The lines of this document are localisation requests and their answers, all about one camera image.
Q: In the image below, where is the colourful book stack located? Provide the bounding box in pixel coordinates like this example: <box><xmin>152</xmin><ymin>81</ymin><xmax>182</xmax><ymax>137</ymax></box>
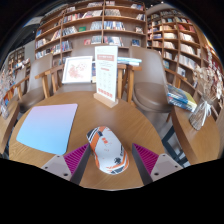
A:
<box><xmin>166</xmin><ymin>83</ymin><xmax>198</xmax><ymax>113</ymax></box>

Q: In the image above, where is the dark blue book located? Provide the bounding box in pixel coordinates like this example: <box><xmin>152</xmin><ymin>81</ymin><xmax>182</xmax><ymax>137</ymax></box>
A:
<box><xmin>91</xmin><ymin>61</ymin><xmax>98</xmax><ymax>84</ymax></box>

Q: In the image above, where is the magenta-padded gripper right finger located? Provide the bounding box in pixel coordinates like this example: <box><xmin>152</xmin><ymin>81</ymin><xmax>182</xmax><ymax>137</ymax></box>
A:
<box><xmin>131</xmin><ymin>142</ymin><xmax>184</xmax><ymax>186</ymax></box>

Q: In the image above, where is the white orange black computer mouse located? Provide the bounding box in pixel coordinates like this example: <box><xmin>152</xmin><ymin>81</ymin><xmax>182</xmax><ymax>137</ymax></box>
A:
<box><xmin>86</xmin><ymin>125</ymin><xmax>130</xmax><ymax>175</ymax></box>

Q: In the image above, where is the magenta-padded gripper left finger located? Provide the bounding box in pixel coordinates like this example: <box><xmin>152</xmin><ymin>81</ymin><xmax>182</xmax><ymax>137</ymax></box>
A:
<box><xmin>42</xmin><ymin>143</ymin><xmax>92</xmax><ymax>186</ymax></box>

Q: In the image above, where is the brown armchair with wooden arms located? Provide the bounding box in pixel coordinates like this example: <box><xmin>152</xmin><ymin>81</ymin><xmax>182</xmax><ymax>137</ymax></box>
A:
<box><xmin>13</xmin><ymin>53</ymin><xmax>64</xmax><ymax>114</ymax></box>
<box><xmin>128</xmin><ymin>45</ymin><xmax>178</xmax><ymax>114</ymax></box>
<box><xmin>46</xmin><ymin>44</ymin><xmax>136</xmax><ymax>103</ymax></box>

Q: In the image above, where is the white sign in wooden base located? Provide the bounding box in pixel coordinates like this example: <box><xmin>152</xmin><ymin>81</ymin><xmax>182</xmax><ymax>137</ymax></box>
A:
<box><xmin>93</xmin><ymin>45</ymin><xmax>120</xmax><ymax>109</ymax></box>

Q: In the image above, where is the white framed floral picture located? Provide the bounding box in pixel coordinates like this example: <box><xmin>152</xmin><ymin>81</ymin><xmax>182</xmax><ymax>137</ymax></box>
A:
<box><xmin>61</xmin><ymin>55</ymin><xmax>94</xmax><ymax>85</ymax></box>

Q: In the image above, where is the curved wooden bookshelf unit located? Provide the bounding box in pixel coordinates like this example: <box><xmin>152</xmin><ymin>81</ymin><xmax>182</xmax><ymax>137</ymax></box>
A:
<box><xmin>145</xmin><ymin>9</ymin><xmax>224</xmax><ymax>121</ymax></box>

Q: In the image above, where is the round wooden side table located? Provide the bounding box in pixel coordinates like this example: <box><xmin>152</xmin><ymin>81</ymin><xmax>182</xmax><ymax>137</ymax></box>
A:
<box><xmin>171</xmin><ymin>105</ymin><xmax>224</xmax><ymax>166</ymax></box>
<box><xmin>0</xmin><ymin>99</ymin><xmax>21</xmax><ymax>156</ymax></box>

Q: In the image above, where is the pink blue gradient mouse pad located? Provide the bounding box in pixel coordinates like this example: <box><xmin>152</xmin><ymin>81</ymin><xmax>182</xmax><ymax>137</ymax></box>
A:
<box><xmin>15</xmin><ymin>103</ymin><xmax>79</xmax><ymax>156</ymax></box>

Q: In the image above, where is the small distant wooden bookshelf unit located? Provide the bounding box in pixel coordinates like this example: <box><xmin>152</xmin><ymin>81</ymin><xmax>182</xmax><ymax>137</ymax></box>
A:
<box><xmin>6</xmin><ymin>46</ymin><xmax>28</xmax><ymax>73</ymax></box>

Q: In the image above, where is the flat wooden bookshelf unit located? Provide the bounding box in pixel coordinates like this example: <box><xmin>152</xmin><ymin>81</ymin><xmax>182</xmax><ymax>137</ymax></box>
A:
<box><xmin>34</xmin><ymin>0</ymin><xmax>148</xmax><ymax>68</ymax></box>

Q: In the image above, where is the light blue book stack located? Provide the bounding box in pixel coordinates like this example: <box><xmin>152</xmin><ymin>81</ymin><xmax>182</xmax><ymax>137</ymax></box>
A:
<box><xmin>117</xmin><ymin>56</ymin><xmax>143</xmax><ymax>67</ymax></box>

